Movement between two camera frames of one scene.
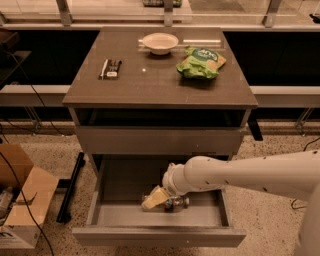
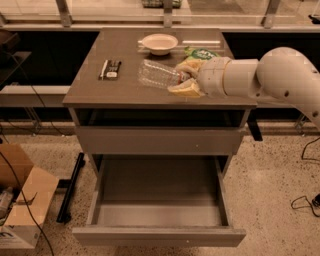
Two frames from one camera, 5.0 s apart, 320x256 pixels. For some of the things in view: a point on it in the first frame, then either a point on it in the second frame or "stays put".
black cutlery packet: (110, 70) stays put
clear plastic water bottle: (171, 205) -> (157, 75)
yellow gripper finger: (157, 197) -> (189, 87)
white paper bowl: (160, 43) stays put
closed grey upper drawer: (159, 139) stays put
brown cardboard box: (33, 190) stays put
